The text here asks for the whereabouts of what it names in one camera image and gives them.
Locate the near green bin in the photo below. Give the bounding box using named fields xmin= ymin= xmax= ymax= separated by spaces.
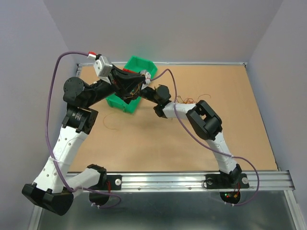
xmin=106 ymin=94 xmax=141 ymax=114

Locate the green bin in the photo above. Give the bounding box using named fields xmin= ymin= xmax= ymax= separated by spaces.
xmin=124 ymin=56 xmax=157 ymax=78
xmin=106 ymin=94 xmax=141 ymax=114

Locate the cable bundle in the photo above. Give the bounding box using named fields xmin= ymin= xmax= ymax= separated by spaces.
xmin=175 ymin=93 xmax=212 ymax=105

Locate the yellow cable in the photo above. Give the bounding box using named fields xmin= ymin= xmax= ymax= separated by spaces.
xmin=123 ymin=81 xmax=144 ymax=100

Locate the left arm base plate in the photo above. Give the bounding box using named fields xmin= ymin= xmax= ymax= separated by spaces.
xmin=86 ymin=174 xmax=122 ymax=191

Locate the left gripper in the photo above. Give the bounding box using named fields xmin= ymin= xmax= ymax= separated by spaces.
xmin=85 ymin=63 xmax=146 ymax=107

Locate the red bin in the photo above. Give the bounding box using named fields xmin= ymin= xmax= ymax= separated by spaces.
xmin=122 ymin=68 xmax=136 ymax=73

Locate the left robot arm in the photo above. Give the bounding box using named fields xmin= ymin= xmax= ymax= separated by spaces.
xmin=22 ymin=66 xmax=151 ymax=216

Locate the aluminium rail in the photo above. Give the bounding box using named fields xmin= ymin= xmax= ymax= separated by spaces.
xmin=38 ymin=170 xmax=295 ymax=193

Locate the brown cable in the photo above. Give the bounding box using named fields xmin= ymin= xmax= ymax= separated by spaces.
xmin=103 ymin=113 xmax=119 ymax=131

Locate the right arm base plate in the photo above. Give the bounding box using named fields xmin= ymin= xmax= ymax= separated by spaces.
xmin=202 ymin=173 xmax=249 ymax=189

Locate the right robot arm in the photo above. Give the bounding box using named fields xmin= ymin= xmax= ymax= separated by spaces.
xmin=140 ymin=85 xmax=242 ymax=187

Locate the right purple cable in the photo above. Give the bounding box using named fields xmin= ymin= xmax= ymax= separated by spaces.
xmin=150 ymin=69 xmax=260 ymax=207

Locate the far green bin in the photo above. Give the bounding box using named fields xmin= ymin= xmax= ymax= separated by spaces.
xmin=124 ymin=56 xmax=157 ymax=78

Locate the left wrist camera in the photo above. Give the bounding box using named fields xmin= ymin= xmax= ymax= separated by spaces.
xmin=93 ymin=55 xmax=113 ymax=78

